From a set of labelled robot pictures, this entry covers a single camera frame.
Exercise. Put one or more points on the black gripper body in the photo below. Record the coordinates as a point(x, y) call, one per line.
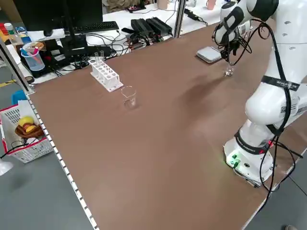
point(233, 46)

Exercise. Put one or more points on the small glass beaker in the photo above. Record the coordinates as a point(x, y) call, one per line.
point(229, 73)

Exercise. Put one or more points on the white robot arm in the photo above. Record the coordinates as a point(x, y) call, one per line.
point(263, 105)

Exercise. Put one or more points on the silver digital balance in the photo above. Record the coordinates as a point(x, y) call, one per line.
point(208, 54)

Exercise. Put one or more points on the large glass beaker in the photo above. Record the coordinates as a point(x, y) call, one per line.
point(128, 100)

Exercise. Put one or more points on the pink cup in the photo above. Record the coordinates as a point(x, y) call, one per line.
point(210, 4)

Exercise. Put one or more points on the black power adapter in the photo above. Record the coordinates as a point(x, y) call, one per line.
point(190, 14)

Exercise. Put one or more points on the black power brick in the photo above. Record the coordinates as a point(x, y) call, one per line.
point(141, 26)
point(159, 25)

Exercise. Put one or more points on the white test tube rack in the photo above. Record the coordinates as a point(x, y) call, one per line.
point(105, 74)

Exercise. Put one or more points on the glass test tube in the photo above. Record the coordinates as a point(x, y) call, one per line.
point(97, 57)
point(102, 55)

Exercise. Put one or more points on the black keyboard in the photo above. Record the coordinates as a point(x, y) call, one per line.
point(96, 26)

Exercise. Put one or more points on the black monitor stand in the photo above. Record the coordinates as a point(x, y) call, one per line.
point(72, 45)

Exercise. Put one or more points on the black computer monitor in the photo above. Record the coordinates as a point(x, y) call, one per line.
point(48, 14)

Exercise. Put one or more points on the round wooden plate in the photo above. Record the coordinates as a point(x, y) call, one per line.
point(39, 45)

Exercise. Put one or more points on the pink marker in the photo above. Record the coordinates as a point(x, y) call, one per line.
point(36, 50)

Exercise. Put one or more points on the clear measuring cup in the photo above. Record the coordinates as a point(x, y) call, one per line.
point(33, 63)

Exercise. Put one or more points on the black tape roll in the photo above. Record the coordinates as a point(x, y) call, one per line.
point(27, 80)

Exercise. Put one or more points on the blue marker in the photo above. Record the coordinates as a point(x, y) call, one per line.
point(24, 50)

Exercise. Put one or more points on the brown wooden bowl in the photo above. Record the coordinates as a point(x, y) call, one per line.
point(36, 130)

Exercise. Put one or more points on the yellow lemon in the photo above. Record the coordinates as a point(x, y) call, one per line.
point(26, 120)

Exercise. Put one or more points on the blue box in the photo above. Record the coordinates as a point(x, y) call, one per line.
point(19, 97)

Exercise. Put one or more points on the white plastic basket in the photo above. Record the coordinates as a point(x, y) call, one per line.
point(28, 151)

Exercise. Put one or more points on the plastic bottle white cap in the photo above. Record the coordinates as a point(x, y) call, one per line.
point(8, 27)

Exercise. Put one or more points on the white round base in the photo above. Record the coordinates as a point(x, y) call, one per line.
point(4, 167)

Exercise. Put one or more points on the aluminium frame post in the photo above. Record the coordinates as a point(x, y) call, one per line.
point(180, 19)

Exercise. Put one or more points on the aluminium corner post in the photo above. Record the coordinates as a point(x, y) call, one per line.
point(16, 69)

